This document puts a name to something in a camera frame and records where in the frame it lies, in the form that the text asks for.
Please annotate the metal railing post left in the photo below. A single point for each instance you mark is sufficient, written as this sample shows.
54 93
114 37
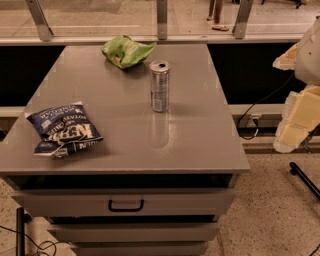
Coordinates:
44 31

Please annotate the black stand leg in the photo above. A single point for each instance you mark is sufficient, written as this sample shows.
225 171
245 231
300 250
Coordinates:
20 236
296 170

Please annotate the metal railing post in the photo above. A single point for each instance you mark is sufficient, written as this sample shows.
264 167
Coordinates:
162 19
44 31
239 30

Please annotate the metal railing post right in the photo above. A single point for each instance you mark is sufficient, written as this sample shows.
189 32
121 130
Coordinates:
239 30

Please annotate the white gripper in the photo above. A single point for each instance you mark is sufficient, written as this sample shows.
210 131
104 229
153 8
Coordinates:
309 56

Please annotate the blue kettle chip bag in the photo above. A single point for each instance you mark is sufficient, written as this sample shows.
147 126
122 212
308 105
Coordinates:
63 130

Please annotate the green chip bag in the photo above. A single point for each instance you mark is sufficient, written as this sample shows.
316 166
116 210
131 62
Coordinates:
124 52

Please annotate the black stand leg right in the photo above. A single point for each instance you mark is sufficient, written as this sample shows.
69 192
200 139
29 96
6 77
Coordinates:
296 170

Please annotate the wall power outlet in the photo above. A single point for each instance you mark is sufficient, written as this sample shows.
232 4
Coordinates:
253 120

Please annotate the grey drawer cabinet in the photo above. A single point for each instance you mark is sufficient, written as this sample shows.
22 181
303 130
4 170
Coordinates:
182 163

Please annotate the black drawer handle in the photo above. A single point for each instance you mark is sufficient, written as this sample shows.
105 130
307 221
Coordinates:
118 206

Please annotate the person legs in background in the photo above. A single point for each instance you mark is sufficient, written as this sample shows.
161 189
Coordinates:
214 15

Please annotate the black stand leg left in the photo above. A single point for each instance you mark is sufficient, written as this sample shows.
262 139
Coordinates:
20 236

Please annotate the metal railing post middle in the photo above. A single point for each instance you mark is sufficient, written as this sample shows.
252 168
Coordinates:
162 19

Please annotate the silver redbull can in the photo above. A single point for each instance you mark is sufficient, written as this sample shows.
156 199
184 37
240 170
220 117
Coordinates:
160 79

